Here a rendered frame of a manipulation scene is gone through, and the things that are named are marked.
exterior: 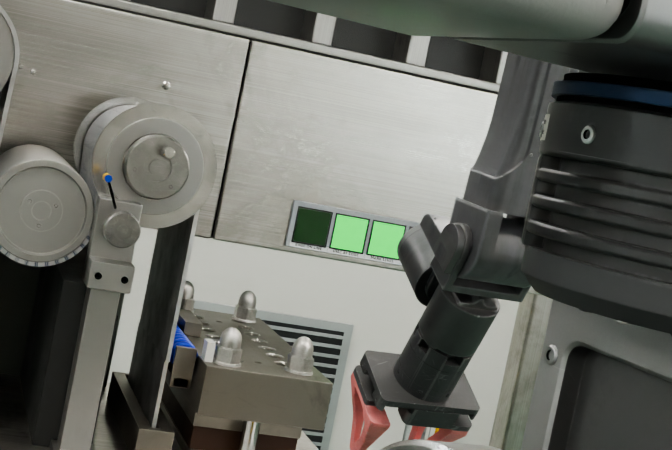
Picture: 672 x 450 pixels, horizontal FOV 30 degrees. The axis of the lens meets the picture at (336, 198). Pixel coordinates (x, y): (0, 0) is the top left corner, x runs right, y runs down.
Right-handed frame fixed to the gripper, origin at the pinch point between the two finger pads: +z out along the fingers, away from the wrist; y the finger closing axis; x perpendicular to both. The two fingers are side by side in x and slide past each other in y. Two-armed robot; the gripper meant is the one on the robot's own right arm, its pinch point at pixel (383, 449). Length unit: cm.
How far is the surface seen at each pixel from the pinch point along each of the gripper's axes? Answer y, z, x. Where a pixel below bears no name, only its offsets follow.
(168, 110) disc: 15, -4, -48
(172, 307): 9.6, 17.7, -38.4
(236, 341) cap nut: 2.6, 17.0, -32.7
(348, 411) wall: -142, 201, -218
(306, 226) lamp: -17, 22, -67
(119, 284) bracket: 18.9, 10.9, -32.9
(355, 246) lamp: -25, 23, -65
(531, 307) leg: -67, 35, -72
